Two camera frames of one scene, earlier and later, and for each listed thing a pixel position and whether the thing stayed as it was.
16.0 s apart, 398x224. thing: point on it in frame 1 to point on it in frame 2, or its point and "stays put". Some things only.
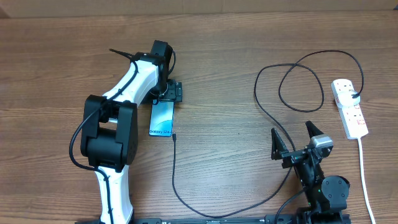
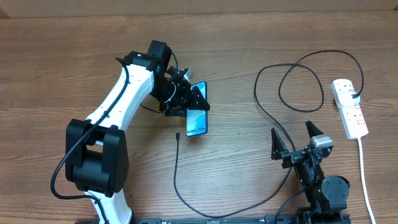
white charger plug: [346, 98] stays put
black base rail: [282, 219] stays put
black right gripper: [290, 157] stays put
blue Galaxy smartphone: [161, 117] to [197, 119]
